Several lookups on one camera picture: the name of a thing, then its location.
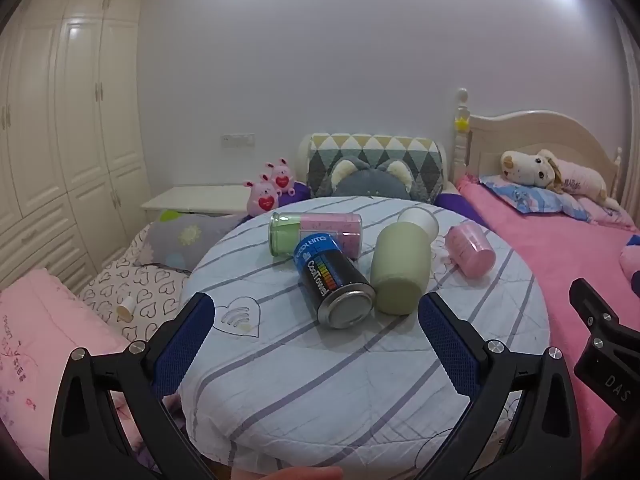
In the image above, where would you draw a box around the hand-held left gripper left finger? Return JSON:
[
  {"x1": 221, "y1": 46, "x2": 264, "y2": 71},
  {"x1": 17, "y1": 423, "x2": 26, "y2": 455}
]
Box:
[{"x1": 48, "y1": 291, "x2": 217, "y2": 480}]

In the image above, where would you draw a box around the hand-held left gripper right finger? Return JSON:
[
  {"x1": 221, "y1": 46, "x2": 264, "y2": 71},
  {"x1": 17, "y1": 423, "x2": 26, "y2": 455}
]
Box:
[{"x1": 417, "y1": 292, "x2": 584, "y2": 480}]

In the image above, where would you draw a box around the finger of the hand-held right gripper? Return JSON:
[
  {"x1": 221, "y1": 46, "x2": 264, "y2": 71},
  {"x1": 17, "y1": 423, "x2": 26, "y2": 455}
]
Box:
[{"x1": 569, "y1": 277, "x2": 640, "y2": 347}]

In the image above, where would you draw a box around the green cup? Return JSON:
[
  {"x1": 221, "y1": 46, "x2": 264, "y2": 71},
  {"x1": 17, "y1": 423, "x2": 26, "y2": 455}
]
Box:
[{"x1": 370, "y1": 222, "x2": 432, "y2": 316}]

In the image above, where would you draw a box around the pink cup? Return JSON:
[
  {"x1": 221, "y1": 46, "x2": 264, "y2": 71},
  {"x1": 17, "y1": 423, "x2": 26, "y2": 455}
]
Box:
[{"x1": 444, "y1": 223, "x2": 496, "y2": 278}]

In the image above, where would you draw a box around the white cup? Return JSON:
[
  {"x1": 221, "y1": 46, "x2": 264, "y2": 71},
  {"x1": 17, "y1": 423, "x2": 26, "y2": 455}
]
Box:
[{"x1": 397, "y1": 206, "x2": 440, "y2": 241}]

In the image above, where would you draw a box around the person's left hand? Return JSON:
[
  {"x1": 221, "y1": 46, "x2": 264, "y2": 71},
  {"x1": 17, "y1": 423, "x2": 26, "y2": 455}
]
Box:
[{"x1": 226, "y1": 465, "x2": 346, "y2": 480}]

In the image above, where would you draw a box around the pink blanket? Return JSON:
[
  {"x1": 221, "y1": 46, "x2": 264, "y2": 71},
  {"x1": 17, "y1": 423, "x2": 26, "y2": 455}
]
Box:
[{"x1": 457, "y1": 175, "x2": 640, "y2": 463}]

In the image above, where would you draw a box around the pink cushion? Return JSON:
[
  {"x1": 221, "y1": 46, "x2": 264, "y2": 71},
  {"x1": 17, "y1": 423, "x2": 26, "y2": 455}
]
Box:
[{"x1": 618, "y1": 233, "x2": 640, "y2": 292}]

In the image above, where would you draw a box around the grey flower pillow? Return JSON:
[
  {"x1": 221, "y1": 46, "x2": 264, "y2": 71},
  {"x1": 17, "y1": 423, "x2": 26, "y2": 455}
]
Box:
[{"x1": 144, "y1": 209, "x2": 247, "y2": 274}]

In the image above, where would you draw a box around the blue cartoon pillow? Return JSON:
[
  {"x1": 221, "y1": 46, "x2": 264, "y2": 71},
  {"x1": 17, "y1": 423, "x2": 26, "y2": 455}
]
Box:
[{"x1": 478, "y1": 173, "x2": 635, "y2": 231}]

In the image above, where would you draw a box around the black and blue can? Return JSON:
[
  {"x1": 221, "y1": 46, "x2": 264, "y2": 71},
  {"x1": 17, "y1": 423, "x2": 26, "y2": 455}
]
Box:
[{"x1": 293, "y1": 233, "x2": 377, "y2": 330}]

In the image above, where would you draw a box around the white nightstand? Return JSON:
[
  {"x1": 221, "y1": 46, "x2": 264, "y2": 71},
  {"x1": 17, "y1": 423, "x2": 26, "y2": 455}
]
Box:
[{"x1": 140, "y1": 184, "x2": 252, "y2": 219}]

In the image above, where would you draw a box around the pink embroidered quilt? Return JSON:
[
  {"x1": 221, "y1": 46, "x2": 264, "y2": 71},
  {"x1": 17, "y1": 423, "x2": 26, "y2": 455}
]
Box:
[{"x1": 0, "y1": 267, "x2": 187, "y2": 480}]

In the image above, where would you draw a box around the cream dog plush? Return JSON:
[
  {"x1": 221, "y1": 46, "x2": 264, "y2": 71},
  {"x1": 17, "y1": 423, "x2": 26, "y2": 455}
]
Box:
[{"x1": 500, "y1": 148, "x2": 622, "y2": 211}]

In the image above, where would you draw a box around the pink bunny plush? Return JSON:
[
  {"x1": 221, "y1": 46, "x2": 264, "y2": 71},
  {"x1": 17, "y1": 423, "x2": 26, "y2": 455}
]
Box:
[
  {"x1": 265, "y1": 158, "x2": 297, "y2": 197},
  {"x1": 243, "y1": 174, "x2": 282, "y2": 217}
]

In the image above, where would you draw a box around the clear pink and green canister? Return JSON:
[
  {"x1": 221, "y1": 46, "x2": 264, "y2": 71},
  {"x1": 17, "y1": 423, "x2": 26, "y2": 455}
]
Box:
[{"x1": 268, "y1": 211, "x2": 363, "y2": 260}]

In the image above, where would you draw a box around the cream bed headboard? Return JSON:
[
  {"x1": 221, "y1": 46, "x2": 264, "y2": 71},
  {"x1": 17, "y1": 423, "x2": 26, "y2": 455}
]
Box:
[{"x1": 452, "y1": 88, "x2": 627, "y2": 211}]

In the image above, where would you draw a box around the grey cat cushion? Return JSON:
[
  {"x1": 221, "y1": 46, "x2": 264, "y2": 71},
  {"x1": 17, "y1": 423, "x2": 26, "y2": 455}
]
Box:
[{"x1": 327, "y1": 156, "x2": 417, "y2": 201}]

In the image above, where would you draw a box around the triangle pattern cushion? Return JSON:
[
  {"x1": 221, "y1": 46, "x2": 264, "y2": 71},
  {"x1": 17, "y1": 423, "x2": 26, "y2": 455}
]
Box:
[{"x1": 298, "y1": 132, "x2": 446, "y2": 204}]

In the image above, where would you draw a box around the cream wardrobe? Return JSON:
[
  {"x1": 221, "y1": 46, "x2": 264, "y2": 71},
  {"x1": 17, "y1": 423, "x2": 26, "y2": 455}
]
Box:
[{"x1": 0, "y1": 0, "x2": 152, "y2": 293}]

